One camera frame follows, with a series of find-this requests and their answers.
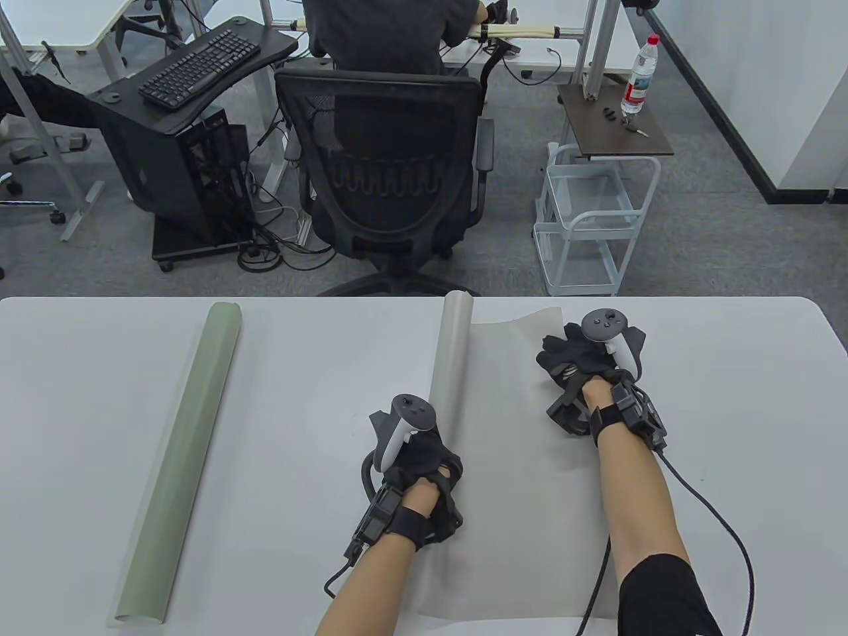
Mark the person's left hand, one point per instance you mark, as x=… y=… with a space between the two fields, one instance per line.
x=434 y=464

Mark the person's right hand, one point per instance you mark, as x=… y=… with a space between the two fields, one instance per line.
x=576 y=358

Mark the grey desk mat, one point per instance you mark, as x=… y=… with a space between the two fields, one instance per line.
x=517 y=464

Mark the green desk mat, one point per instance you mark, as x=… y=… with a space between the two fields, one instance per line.
x=179 y=464

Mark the person's left forearm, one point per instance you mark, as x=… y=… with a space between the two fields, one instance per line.
x=371 y=589

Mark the white desk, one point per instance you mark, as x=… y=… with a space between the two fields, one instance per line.
x=536 y=63
x=59 y=20

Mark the white and grey controller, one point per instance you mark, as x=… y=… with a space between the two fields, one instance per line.
x=604 y=324
x=411 y=414

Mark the brown side table top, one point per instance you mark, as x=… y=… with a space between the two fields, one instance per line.
x=609 y=139

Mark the black mesh office chair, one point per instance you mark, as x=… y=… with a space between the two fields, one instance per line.
x=391 y=218

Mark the small bunch of keys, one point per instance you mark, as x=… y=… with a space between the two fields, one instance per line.
x=637 y=130

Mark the small black object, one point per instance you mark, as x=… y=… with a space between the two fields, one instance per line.
x=608 y=112

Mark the person's black sleeve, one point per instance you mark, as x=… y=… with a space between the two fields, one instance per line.
x=662 y=596

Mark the clear water bottle red cap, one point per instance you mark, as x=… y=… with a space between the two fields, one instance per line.
x=637 y=79

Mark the beige padded bar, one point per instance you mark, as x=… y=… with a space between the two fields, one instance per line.
x=530 y=30

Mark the black computer tower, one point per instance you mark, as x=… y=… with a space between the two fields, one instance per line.
x=132 y=165

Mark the black computer cart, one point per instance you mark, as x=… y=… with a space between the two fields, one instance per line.
x=271 y=40

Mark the black keyboard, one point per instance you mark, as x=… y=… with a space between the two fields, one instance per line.
x=199 y=66

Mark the grey chair base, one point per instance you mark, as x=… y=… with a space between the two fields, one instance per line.
x=33 y=202

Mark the grey foot pedal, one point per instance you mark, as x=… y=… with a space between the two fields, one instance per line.
x=50 y=146

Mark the black chair base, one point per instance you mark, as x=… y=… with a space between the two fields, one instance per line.
x=152 y=26

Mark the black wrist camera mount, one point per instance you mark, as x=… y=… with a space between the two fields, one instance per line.
x=377 y=517
x=633 y=411

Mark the grey metal frame leg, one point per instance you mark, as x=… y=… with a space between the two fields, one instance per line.
x=593 y=53
x=83 y=212

